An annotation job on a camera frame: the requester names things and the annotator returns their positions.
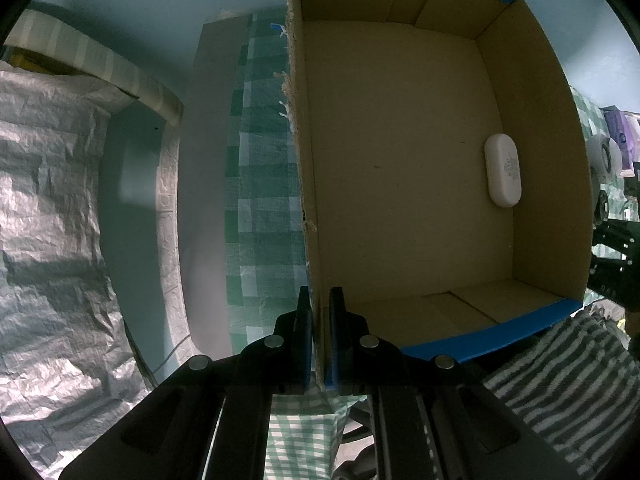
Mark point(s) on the white round lamp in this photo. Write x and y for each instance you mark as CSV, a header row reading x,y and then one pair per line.
x,y
597,157

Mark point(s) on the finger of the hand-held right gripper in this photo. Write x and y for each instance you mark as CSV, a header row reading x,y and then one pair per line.
x,y
617,260

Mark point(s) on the silver crinkled woven sheet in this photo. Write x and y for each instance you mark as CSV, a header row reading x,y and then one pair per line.
x,y
50,260

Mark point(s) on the yellow object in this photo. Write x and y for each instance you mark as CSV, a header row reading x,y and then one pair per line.
x,y
30,60

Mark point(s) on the green checkered tablecloth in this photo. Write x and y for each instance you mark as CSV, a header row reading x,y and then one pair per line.
x,y
260,210

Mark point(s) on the cardboard box blue rim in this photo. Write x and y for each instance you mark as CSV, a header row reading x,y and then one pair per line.
x,y
400,160

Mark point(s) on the white embossed foam strip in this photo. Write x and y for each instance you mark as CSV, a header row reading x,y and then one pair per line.
x,y
167,210

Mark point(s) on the beige striped cushion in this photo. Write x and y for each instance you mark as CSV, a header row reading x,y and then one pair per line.
x,y
90,55

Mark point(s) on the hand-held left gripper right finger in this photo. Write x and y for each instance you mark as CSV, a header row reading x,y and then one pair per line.
x,y
333,342

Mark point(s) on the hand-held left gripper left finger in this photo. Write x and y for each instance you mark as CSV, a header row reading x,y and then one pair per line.
x,y
305,342

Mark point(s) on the green white striped towel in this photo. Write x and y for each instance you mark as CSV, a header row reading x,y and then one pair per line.
x,y
565,385

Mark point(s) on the white oval case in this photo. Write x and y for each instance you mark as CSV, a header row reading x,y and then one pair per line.
x,y
503,170

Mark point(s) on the purple box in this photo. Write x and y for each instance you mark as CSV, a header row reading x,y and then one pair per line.
x,y
622,130

